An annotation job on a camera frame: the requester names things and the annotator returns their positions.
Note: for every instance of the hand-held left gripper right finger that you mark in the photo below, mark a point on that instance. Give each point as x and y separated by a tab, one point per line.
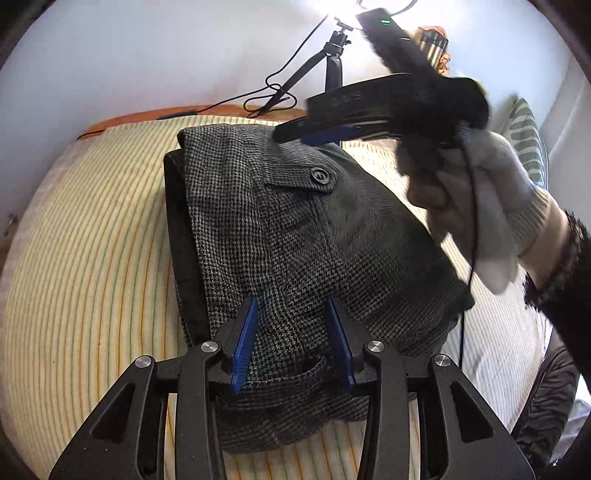
339	346

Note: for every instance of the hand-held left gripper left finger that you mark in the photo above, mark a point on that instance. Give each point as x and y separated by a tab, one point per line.
242	341

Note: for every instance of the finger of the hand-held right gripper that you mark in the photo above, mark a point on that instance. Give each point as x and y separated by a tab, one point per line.
323	136
360	101

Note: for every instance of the grey houndstooth pants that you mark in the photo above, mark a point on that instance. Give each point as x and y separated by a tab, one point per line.
277	230

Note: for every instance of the person's right forearm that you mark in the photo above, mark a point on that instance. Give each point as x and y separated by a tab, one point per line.
572	286

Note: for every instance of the person's right hand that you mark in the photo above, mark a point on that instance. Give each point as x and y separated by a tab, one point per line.
498	198

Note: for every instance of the black mini tripod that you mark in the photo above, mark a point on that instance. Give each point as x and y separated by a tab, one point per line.
333	69

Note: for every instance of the patterned orange scarf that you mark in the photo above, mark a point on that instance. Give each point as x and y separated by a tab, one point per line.
444	62

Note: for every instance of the metal thermos flask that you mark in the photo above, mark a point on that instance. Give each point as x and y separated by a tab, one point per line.
434	46

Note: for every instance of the green striped pillow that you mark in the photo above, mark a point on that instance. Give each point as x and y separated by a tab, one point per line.
526	134

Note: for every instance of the yellow striped blanket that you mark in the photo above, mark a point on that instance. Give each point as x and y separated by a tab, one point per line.
92	277

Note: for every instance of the dark striped cloth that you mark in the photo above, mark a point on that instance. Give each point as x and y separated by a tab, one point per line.
549	397

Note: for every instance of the wooden bed frame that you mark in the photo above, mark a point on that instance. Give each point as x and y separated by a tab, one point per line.
138	119

